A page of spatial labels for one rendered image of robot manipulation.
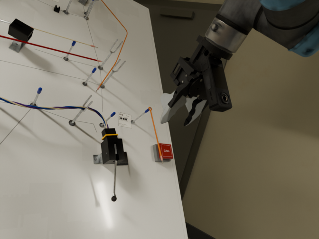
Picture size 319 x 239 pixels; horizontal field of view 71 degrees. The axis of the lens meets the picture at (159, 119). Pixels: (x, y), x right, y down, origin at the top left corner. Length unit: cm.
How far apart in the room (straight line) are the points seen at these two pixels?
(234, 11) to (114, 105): 45
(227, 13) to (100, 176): 48
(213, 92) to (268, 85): 166
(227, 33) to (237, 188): 182
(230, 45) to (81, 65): 47
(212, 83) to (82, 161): 38
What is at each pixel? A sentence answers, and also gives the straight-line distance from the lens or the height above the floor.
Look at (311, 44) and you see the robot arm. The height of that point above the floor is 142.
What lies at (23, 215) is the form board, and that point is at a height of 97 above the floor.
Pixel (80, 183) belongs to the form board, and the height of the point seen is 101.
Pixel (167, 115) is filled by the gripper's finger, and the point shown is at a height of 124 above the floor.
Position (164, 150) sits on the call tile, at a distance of 73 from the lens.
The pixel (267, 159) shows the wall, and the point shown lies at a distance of 211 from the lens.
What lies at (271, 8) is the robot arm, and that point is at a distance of 34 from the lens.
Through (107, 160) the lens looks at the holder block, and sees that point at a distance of 57.
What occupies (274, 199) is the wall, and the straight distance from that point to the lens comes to 218.
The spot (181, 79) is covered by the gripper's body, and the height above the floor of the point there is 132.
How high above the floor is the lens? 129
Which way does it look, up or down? 8 degrees down
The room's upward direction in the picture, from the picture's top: 16 degrees clockwise
